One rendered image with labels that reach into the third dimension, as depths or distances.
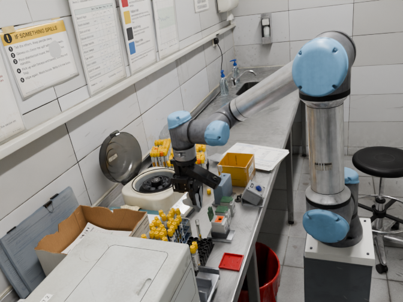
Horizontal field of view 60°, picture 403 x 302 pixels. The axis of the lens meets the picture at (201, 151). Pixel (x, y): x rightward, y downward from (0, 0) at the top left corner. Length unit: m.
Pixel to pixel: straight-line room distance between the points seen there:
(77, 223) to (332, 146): 0.92
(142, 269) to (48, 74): 0.82
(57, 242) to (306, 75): 0.96
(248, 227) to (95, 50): 0.93
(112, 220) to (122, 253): 0.51
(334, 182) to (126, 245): 0.53
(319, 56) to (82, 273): 0.68
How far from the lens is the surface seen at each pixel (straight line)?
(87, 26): 1.53
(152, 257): 0.80
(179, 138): 1.09
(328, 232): 1.01
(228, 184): 1.45
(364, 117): 3.59
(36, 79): 1.32
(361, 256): 1.19
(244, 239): 1.27
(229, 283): 1.13
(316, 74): 0.82
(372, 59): 3.44
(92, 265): 0.84
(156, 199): 1.35
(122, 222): 1.31
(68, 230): 1.35
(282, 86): 1.02
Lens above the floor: 1.68
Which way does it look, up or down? 25 degrees down
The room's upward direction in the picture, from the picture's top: 9 degrees counter-clockwise
